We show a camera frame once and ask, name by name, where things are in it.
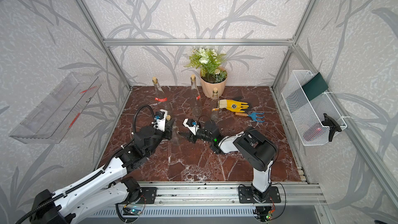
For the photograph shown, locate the short glass bottle gold label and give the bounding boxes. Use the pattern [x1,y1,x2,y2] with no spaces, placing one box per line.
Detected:
[166,115,180,146]

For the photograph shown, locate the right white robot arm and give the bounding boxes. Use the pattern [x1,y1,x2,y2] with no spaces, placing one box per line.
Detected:
[178,119,278,203]

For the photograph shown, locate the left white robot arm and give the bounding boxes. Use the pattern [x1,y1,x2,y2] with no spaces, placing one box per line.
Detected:
[17,119,175,224]

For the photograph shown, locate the glass bottle with red label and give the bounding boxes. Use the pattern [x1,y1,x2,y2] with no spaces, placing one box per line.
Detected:
[152,77,173,116]

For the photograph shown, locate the tall slim glass bottle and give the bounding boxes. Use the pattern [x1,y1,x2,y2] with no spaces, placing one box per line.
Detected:
[190,75,202,117]

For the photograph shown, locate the black spray bottle trigger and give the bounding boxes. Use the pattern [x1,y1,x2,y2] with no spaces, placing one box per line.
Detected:
[321,113,342,142]

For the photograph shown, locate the yellow gardening glove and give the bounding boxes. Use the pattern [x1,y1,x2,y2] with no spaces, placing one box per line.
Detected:
[211,99,249,113]

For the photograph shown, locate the pink flower pot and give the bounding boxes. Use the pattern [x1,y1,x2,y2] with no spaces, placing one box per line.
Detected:
[200,71,228,98]

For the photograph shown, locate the blue hand rake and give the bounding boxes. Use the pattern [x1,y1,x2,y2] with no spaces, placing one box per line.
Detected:
[235,112,264,123]

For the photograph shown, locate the green artificial plant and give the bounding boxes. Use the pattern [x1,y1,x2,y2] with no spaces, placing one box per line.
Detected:
[185,48,228,84]

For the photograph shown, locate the dark green card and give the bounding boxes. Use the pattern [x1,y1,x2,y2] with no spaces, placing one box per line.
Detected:
[302,73,329,101]

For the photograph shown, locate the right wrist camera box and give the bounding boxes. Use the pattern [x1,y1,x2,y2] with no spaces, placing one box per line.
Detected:
[183,119,201,135]

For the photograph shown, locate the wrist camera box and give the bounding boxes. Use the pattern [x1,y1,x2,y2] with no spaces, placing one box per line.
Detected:
[183,119,201,135]
[152,110,168,132]

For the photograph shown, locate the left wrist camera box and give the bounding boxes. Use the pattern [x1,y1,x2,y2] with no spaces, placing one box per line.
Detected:
[152,110,168,132]

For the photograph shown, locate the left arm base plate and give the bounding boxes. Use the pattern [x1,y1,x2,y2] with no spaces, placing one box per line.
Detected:
[136,187,157,204]

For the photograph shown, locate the aluminium front rail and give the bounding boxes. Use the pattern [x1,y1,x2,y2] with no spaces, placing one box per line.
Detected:
[139,181,327,207]

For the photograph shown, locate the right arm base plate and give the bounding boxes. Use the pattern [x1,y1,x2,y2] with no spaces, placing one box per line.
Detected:
[237,184,282,204]

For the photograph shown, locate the clear plastic wall shelf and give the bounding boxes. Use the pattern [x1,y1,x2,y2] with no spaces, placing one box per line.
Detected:
[9,72,102,144]

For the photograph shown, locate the white mesh wall basket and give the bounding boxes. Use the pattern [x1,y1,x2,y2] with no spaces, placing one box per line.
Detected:
[282,70,347,146]

